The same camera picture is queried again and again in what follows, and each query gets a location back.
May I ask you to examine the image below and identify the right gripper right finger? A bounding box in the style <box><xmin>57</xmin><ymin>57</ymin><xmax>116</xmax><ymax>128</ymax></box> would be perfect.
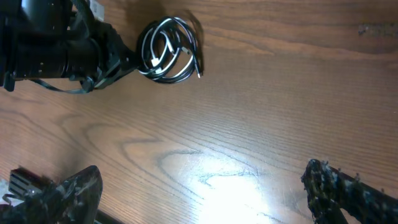
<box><xmin>300</xmin><ymin>159</ymin><xmax>397</xmax><ymax>223</ymax></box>

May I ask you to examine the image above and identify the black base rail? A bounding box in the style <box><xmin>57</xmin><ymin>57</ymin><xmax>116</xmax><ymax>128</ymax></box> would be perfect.
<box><xmin>0</xmin><ymin>167</ymin><xmax>125</xmax><ymax>224</ymax></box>

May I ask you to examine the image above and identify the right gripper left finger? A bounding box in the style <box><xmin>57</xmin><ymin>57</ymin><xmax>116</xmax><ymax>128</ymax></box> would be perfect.
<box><xmin>0</xmin><ymin>165</ymin><xmax>104</xmax><ymax>224</ymax></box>

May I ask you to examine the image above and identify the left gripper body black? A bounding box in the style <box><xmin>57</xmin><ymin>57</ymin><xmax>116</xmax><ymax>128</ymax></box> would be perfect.
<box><xmin>86</xmin><ymin>20</ymin><xmax>139</xmax><ymax>90</ymax></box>

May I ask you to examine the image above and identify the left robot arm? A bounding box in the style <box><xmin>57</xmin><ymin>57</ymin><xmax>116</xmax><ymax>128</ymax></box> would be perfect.
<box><xmin>1</xmin><ymin>0</ymin><xmax>139</xmax><ymax>94</ymax></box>

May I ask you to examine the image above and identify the white usb cable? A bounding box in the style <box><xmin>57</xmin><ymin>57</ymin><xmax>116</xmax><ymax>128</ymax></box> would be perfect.
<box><xmin>141</xmin><ymin>17</ymin><xmax>195</xmax><ymax>79</ymax></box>

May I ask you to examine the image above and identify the black usb cable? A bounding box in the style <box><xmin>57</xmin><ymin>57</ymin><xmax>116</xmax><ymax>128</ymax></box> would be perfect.
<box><xmin>136</xmin><ymin>9</ymin><xmax>205</xmax><ymax>84</ymax></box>
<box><xmin>136</xmin><ymin>16</ymin><xmax>200</xmax><ymax>84</ymax></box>

